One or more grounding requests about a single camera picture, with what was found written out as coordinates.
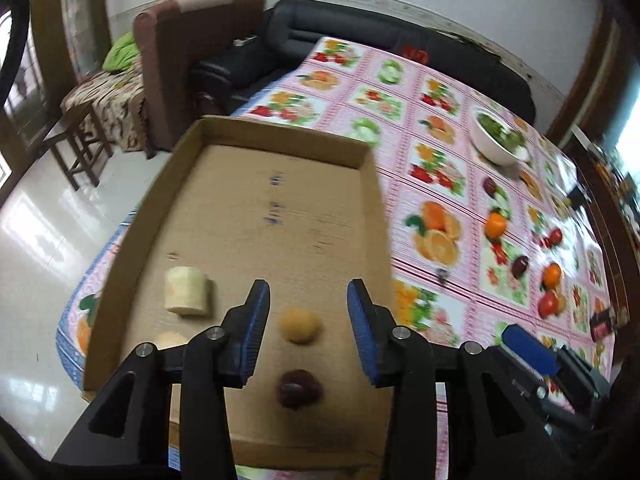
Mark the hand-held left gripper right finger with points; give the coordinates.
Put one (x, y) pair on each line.
(360, 330)

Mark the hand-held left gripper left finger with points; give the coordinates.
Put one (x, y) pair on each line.
(257, 330)

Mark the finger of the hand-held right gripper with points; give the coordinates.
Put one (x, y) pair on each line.
(530, 350)

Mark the tan round fruit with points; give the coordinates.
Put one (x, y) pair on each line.
(299, 326)

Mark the red tomato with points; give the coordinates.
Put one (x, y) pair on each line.
(547, 304)

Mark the shallow cardboard box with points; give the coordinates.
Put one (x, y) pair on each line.
(280, 230)

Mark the red apple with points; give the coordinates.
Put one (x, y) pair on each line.
(555, 236)

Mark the orange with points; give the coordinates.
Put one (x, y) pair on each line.
(552, 275)
(495, 225)

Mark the dark red round fruit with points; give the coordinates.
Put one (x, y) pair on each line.
(488, 185)
(520, 266)
(298, 388)

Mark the dark box with red label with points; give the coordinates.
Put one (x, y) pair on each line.
(601, 326)

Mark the pale yellow cylinder fruit piece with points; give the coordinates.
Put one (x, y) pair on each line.
(186, 291)

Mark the wooden cabinet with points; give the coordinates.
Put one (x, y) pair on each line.
(617, 240)

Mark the small black object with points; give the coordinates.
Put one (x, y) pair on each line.
(580, 196)

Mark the white bowl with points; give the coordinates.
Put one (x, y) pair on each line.
(492, 152)

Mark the green leafy vegetables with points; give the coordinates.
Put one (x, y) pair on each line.
(497, 130)

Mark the fruit print pink tablecloth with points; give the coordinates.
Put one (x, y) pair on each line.
(450, 125)

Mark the wooden stool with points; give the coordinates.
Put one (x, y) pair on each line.
(75, 135)

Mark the brown patterned blanket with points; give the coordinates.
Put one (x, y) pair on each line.
(110, 100)

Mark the red item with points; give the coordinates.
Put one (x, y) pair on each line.
(415, 53)

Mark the black leather sofa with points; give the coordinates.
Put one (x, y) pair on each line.
(290, 35)

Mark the brown armchair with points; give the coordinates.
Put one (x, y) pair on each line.
(195, 35)

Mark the green cushion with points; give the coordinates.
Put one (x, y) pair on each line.
(122, 54)

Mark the wooden glass door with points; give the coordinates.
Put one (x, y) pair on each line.
(50, 25)

